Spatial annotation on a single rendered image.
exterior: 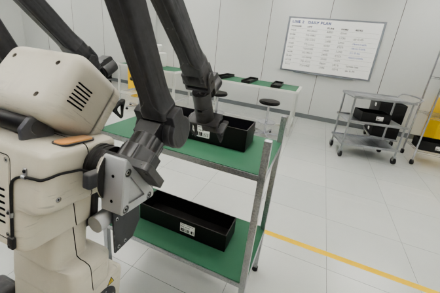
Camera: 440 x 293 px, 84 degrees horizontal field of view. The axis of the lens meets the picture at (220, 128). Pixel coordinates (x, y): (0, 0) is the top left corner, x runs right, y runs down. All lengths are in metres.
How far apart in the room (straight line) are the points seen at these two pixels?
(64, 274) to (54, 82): 0.44
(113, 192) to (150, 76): 0.22
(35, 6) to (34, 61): 0.26
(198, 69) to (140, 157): 0.27
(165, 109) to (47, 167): 0.23
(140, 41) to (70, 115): 0.20
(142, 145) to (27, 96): 0.22
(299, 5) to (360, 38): 1.38
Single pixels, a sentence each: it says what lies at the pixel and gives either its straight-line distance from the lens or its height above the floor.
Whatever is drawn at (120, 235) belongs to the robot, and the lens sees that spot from 0.76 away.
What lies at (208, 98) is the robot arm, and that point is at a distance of 0.73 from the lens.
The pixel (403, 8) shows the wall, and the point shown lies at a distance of 5.93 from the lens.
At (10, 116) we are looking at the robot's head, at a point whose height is 1.27.
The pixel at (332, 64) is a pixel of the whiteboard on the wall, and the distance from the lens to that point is 5.74.
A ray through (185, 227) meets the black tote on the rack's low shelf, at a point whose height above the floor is 0.41.
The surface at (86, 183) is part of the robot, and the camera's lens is 0.50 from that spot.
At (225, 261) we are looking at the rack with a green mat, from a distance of 1.47.
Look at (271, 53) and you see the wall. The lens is 5.86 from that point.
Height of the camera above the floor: 1.44
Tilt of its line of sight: 19 degrees down
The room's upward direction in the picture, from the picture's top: 6 degrees clockwise
